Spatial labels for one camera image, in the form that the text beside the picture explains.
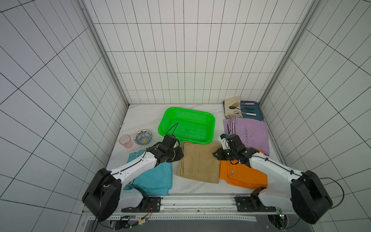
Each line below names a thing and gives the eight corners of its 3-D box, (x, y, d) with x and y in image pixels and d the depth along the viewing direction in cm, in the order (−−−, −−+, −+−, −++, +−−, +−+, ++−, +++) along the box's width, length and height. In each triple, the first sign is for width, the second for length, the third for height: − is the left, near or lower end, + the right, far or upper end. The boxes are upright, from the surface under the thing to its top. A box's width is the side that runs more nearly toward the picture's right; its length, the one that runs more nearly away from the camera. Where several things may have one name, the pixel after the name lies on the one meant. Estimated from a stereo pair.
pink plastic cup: (121, 148, 96) (117, 143, 91) (124, 139, 101) (120, 134, 95) (132, 148, 96) (129, 143, 90) (135, 139, 101) (132, 134, 95)
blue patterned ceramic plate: (133, 144, 96) (132, 142, 93) (137, 131, 102) (136, 129, 100) (150, 144, 96) (149, 142, 93) (153, 131, 102) (152, 129, 100)
